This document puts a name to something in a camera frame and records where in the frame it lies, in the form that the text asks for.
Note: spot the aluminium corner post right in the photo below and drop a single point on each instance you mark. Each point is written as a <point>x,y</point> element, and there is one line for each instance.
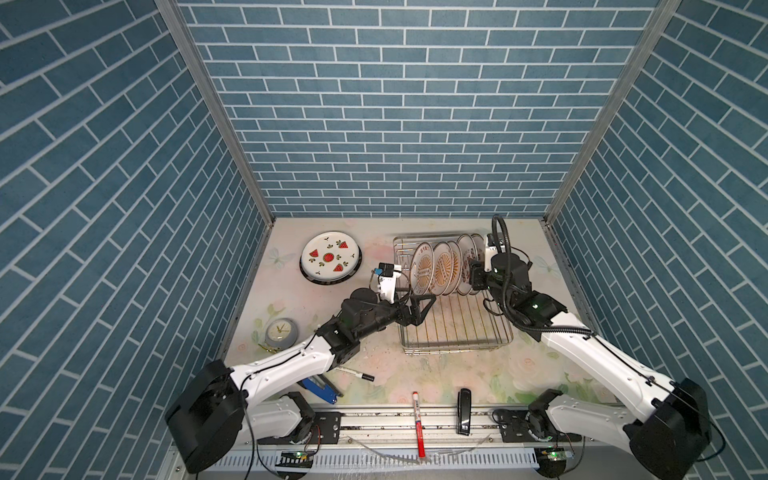
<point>656,25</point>

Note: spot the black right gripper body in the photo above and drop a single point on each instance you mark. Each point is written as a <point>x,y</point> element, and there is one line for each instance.
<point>479,276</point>

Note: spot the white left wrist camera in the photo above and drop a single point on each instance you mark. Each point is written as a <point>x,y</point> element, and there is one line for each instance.
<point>387,276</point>

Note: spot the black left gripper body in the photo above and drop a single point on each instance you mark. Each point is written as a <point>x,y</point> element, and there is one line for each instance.
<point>402,318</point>

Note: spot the aluminium corner post left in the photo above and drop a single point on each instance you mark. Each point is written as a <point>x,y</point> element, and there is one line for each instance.
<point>180,33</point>

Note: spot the white cable comb strip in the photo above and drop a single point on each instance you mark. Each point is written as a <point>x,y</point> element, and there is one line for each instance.
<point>366,461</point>

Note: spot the metal wire dish rack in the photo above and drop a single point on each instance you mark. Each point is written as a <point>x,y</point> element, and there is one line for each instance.
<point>456,323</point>

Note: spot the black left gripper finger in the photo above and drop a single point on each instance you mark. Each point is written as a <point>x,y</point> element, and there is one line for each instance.
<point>413,298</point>
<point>421,307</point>

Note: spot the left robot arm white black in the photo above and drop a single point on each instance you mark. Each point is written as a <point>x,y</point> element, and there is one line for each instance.
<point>207,416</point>

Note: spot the small white desk clock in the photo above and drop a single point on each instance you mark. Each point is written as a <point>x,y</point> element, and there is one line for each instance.
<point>281,334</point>

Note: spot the black rectangular remote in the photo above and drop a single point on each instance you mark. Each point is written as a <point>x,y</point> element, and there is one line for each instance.
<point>463,409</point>

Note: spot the black white marker pen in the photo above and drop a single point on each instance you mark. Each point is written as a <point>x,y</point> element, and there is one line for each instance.
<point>357,374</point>

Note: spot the red rim white plate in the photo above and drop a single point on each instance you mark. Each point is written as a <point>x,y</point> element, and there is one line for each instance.
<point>468,253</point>

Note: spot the red white pen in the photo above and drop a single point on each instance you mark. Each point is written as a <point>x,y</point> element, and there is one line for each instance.
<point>418,426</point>

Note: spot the blue stapler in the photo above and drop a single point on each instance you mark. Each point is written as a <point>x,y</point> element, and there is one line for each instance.
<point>321,387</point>

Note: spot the watermelon print plate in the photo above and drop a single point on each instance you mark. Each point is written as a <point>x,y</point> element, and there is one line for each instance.
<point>332,245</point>

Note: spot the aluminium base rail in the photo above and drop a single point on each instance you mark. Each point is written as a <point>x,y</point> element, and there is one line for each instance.
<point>285,421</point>

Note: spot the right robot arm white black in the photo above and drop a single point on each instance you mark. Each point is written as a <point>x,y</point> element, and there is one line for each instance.
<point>664,424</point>

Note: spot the sunburst red text plate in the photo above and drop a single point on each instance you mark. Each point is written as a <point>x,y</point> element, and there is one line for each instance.
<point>421,270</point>

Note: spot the aluminium corner post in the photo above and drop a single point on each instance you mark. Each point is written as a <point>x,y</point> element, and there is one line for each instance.
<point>656,25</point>
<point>180,33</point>

